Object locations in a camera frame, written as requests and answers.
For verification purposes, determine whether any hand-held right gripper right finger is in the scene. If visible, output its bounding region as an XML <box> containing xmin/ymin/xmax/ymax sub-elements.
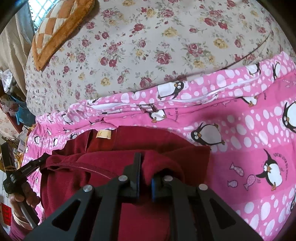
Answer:
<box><xmin>151</xmin><ymin>173</ymin><xmax>264</xmax><ymax>241</ymax></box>

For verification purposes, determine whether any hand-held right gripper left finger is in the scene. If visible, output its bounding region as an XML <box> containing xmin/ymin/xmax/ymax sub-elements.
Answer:
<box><xmin>23</xmin><ymin>152</ymin><xmax>142</xmax><ymax>241</ymax></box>

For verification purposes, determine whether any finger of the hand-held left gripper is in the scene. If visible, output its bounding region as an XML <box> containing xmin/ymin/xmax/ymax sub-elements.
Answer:
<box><xmin>17</xmin><ymin>153</ymin><xmax>50</xmax><ymax>179</ymax></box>

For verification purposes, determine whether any dark red sweater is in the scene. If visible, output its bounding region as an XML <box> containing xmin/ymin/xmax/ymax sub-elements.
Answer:
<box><xmin>40</xmin><ymin>125</ymin><xmax>211</xmax><ymax>241</ymax></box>

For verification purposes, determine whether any person's left hand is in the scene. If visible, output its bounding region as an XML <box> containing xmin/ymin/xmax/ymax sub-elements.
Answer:
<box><xmin>9</xmin><ymin>182</ymin><xmax>42</xmax><ymax>230</ymax></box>

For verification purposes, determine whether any red paper sign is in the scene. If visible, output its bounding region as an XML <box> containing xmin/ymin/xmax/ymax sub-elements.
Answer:
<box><xmin>0</xmin><ymin>202</ymin><xmax>12</xmax><ymax>226</ymax></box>

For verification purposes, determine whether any blue plastic bag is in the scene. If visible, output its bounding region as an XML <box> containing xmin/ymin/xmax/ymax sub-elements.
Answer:
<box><xmin>17</xmin><ymin>101</ymin><xmax>36</xmax><ymax>127</ymax></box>

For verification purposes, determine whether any pink penguin print blanket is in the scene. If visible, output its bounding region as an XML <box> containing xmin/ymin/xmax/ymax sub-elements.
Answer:
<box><xmin>23</xmin><ymin>52</ymin><xmax>296</xmax><ymax>241</ymax></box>

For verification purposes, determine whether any beige curtain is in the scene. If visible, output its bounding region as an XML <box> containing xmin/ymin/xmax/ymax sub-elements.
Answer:
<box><xmin>0</xmin><ymin>9</ymin><xmax>35</xmax><ymax>75</ymax></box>

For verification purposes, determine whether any floral bed cover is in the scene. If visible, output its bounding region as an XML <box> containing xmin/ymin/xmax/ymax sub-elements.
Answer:
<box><xmin>24</xmin><ymin>0</ymin><xmax>294</xmax><ymax>114</ymax></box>

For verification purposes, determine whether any orange checkered cushion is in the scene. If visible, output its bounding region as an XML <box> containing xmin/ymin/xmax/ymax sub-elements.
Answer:
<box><xmin>31</xmin><ymin>0</ymin><xmax>96</xmax><ymax>71</ymax></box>

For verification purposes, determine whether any window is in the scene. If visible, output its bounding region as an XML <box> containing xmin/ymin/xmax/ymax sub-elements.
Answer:
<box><xmin>28</xmin><ymin>0</ymin><xmax>59</xmax><ymax>30</ymax></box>

